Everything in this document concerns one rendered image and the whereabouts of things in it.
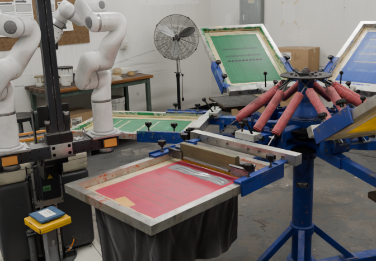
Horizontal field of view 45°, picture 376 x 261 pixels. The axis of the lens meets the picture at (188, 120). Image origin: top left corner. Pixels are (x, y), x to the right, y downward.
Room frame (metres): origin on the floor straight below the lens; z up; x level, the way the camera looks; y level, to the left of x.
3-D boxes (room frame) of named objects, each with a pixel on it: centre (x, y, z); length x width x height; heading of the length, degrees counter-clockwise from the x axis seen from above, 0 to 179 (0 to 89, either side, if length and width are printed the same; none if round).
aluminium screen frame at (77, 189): (1.90, 0.06, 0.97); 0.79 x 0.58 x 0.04; 134
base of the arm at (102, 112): (2.15, 0.42, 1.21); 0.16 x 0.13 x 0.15; 29
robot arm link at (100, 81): (2.13, 0.42, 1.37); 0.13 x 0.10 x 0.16; 131
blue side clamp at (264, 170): (1.86, -0.31, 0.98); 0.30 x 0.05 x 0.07; 134
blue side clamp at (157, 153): (2.26, 0.08, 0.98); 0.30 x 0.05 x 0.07; 134
